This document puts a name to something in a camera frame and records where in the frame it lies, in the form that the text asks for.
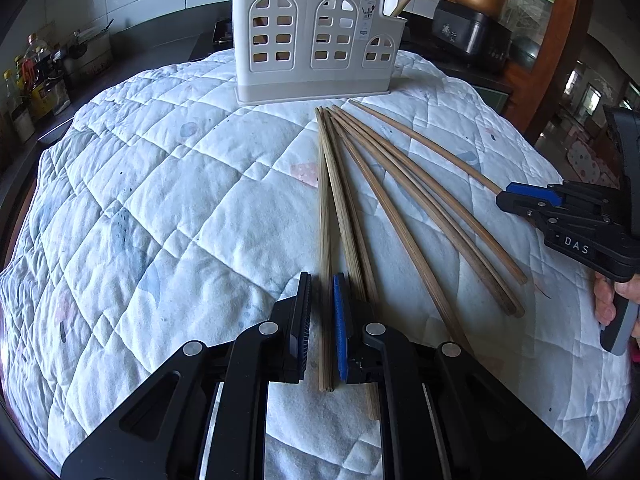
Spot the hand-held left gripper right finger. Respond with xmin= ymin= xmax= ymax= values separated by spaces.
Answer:
xmin=333 ymin=272 xmax=587 ymax=480

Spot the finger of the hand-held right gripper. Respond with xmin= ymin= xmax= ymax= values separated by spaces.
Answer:
xmin=505 ymin=180 xmax=624 ymax=212
xmin=496 ymin=194 xmax=626 ymax=241

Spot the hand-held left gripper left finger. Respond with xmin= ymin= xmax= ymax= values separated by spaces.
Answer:
xmin=60 ymin=272 xmax=312 ymax=480

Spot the white plastic utensil holder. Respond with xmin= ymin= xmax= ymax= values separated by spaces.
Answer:
xmin=230 ymin=0 xmax=409 ymax=107

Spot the person's right hand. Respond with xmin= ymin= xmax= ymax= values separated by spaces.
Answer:
xmin=593 ymin=273 xmax=640 ymax=341

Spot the patterned cushion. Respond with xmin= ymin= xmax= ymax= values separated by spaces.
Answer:
xmin=567 ymin=139 xmax=619 ymax=189

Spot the wooden glass-door cabinet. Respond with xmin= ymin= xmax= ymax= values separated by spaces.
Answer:
xmin=446 ymin=0 xmax=599 ymax=144

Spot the black rice cooker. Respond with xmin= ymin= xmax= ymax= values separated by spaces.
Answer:
xmin=431 ymin=0 xmax=512 ymax=72

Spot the white quilted blanket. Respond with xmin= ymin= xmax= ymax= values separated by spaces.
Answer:
xmin=0 ymin=49 xmax=634 ymax=480

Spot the steel pressure cooker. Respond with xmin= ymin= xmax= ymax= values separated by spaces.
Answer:
xmin=62 ymin=22 xmax=114 ymax=86

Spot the yellow-capped sauce bottle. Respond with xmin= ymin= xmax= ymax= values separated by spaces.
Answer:
xmin=2 ymin=70 xmax=36 ymax=144

